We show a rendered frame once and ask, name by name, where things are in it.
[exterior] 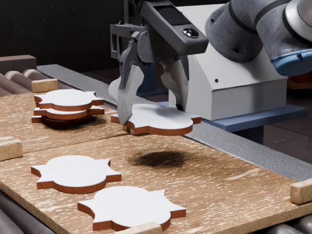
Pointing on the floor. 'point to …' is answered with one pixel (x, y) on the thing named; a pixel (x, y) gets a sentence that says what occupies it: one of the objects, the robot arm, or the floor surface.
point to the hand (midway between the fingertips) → (155, 116)
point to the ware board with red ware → (301, 84)
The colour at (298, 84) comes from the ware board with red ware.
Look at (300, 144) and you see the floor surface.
